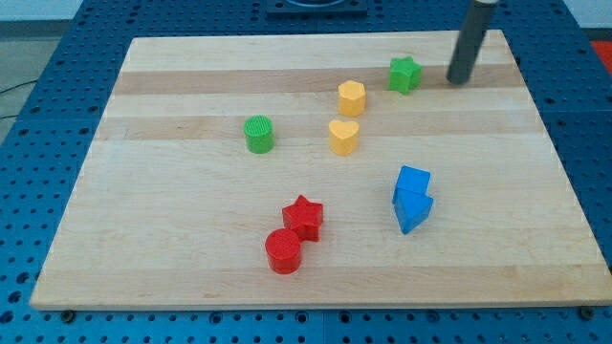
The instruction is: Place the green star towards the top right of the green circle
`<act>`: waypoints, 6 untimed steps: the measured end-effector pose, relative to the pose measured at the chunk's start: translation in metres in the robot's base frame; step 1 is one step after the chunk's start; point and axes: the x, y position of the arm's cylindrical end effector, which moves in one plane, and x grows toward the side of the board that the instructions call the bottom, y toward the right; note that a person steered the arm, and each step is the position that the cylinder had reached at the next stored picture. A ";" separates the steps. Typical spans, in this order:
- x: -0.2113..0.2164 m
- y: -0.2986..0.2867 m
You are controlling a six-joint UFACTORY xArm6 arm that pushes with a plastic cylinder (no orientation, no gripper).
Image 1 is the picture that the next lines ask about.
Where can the red cylinder block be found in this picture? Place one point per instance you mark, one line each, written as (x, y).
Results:
(283, 248)

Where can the yellow hexagon block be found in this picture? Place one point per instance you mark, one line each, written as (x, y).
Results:
(352, 97)

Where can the blue triangle block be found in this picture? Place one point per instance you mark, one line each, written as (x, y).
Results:
(411, 209)

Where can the wooden board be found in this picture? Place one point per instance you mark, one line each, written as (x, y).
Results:
(171, 211)

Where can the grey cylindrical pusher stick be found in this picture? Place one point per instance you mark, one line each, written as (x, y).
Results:
(470, 38)

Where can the green cylinder block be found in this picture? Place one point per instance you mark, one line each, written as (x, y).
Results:
(259, 135)

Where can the yellow heart block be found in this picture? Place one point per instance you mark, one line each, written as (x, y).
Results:
(343, 136)

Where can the green star block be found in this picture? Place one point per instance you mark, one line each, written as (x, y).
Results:
(404, 75)

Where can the blue cube block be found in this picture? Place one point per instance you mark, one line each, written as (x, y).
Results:
(411, 179)

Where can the red star block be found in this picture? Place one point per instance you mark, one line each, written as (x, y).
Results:
(304, 218)

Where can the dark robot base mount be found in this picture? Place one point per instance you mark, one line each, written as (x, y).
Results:
(283, 8)

